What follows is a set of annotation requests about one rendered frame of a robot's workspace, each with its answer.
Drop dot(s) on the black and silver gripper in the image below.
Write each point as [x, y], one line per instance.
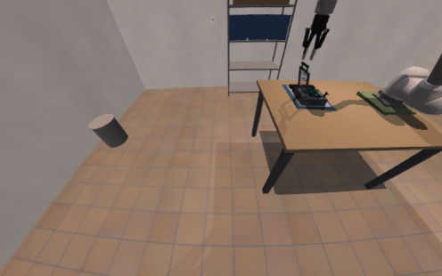
[317, 28]

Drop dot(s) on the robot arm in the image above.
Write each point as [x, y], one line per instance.
[425, 96]

